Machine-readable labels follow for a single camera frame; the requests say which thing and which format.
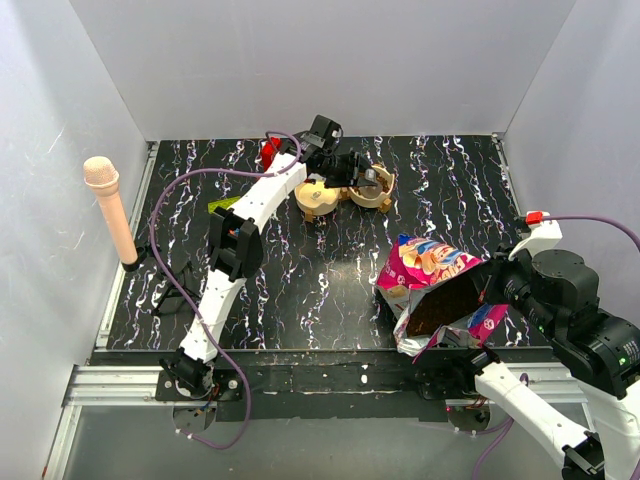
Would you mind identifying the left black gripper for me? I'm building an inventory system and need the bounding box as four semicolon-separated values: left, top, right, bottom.
318;153;378;191

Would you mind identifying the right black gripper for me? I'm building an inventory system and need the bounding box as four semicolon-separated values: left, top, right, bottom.
466;241;560;339

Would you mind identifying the pink pet food bag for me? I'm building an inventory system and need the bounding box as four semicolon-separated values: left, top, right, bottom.
376;234;508;357

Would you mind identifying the clear plastic scoop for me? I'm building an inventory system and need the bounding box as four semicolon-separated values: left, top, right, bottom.
364;168;379;187

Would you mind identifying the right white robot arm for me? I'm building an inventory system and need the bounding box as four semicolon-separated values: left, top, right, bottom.
452;211;639;479

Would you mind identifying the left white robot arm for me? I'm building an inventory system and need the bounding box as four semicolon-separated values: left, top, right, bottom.
158;115;377;400

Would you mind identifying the cream double pet bowl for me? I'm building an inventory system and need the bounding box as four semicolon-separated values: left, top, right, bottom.
294;164;396;222

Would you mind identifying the red toy block car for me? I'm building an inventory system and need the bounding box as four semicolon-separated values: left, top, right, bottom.
260;137;282;172

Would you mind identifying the green toy brick plate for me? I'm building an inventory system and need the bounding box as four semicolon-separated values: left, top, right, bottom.
207;196;241;214

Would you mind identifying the black microphone tripod stand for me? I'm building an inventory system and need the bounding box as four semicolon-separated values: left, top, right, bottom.
121;242;201;317

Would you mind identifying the pink microphone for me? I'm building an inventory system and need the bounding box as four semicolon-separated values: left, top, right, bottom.
83;156;138;268

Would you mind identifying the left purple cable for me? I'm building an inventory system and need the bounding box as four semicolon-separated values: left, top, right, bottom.
148;130;304;450

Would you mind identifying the aluminium frame rail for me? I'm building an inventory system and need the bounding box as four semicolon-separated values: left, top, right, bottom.
41;141;167;479

